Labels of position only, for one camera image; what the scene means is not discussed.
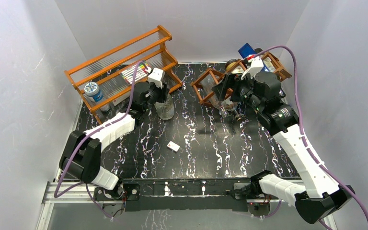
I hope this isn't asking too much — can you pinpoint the blue white jar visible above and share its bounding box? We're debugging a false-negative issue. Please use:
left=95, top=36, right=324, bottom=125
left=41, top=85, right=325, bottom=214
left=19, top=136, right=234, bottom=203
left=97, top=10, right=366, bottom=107
left=84, top=81, right=103, bottom=102

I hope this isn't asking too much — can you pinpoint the dark bottle gold cap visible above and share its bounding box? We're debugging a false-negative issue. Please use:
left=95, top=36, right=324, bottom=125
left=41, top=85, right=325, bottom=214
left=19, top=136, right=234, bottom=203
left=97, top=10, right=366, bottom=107
left=225, top=59, right=242, bottom=74

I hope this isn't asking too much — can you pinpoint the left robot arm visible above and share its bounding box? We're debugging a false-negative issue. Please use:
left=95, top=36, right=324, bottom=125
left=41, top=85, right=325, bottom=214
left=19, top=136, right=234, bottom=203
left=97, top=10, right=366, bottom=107
left=59, top=81, right=170, bottom=199

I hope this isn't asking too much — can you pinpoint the clear glass bottle white label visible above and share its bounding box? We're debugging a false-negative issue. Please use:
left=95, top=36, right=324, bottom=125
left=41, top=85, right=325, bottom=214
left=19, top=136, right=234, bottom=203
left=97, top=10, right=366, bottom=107
left=154, top=94, right=175, bottom=120

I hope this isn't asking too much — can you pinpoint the small white card box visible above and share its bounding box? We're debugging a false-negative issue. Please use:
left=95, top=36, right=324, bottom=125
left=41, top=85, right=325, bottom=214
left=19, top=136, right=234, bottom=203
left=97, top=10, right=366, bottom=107
left=167, top=141, right=180, bottom=152

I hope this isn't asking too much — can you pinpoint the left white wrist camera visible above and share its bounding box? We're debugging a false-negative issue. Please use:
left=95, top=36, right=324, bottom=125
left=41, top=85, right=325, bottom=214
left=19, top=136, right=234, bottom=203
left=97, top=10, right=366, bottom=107
left=147, top=68, right=165, bottom=89

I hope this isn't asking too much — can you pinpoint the pack of coloured markers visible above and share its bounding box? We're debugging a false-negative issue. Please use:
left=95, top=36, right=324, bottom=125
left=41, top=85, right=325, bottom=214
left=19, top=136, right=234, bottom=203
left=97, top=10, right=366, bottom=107
left=120, top=61, right=152, bottom=85

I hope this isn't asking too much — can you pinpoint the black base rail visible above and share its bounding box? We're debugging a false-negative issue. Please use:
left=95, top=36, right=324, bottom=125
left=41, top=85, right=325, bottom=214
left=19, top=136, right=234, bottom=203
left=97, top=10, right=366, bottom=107
left=93, top=177, right=299, bottom=213

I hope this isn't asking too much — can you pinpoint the clear bottle black cap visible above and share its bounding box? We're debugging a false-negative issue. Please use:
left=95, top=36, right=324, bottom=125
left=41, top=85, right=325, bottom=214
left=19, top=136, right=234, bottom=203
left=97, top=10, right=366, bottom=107
left=225, top=102, right=242, bottom=121

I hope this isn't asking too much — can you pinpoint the purple cable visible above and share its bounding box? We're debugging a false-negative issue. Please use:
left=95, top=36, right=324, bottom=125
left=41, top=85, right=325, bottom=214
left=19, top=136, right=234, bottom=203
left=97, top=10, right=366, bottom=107
left=54, top=61, right=148, bottom=199
left=253, top=45, right=368, bottom=230

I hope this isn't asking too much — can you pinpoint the brown wooden wine rack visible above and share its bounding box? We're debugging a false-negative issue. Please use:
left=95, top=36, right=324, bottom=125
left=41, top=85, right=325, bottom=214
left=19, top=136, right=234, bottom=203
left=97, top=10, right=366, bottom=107
left=191, top=51, right=292, bottom=108

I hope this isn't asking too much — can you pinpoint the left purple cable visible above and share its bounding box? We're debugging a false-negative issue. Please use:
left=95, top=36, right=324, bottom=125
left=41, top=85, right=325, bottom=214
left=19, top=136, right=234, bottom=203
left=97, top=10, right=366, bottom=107
left=54, top=61, right=148, bottom=199

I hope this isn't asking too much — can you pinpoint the white small box on shelf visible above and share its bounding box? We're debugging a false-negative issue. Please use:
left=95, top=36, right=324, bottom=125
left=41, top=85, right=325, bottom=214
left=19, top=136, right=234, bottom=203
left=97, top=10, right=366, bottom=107
left=112, top=92, right=130, bottom=106

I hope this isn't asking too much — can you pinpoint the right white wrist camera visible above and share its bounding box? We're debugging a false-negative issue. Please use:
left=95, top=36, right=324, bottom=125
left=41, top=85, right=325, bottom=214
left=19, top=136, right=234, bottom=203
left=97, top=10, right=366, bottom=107
left=241, top=55, right=264, bottom=80

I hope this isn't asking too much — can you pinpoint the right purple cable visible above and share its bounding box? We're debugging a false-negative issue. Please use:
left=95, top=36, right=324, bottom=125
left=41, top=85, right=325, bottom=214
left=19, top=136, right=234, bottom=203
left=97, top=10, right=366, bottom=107
left=253, top=45, right=368, bottom=230

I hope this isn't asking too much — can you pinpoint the blue square bottle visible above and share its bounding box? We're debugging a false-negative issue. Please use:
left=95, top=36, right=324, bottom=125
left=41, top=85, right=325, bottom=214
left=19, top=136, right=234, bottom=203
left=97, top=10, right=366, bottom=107
left=238, top=43, right=256, bottom=59

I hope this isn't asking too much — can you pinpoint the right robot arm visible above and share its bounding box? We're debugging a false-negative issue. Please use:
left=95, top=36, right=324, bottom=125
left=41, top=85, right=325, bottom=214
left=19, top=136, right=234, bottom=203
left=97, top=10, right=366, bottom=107
left=212, top=71, right=353, bottom=224

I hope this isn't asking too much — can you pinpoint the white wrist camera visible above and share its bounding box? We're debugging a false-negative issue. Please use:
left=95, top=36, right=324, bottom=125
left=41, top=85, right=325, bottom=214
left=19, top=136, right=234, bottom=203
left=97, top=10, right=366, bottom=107
left=147, top=68, right=165, bottom=89
left=241, top=55, right=264, bottom=80

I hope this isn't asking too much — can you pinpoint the orange wooden shelf rack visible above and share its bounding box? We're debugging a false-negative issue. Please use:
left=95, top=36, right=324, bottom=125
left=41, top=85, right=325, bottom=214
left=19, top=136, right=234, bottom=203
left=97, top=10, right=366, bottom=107
left=64, top=25, right=183, bottom=124

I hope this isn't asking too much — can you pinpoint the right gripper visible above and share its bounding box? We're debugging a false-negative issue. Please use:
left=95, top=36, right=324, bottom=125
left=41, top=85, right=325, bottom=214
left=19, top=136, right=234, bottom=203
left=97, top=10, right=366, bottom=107
left=211, top=71, right=263, bottom=112

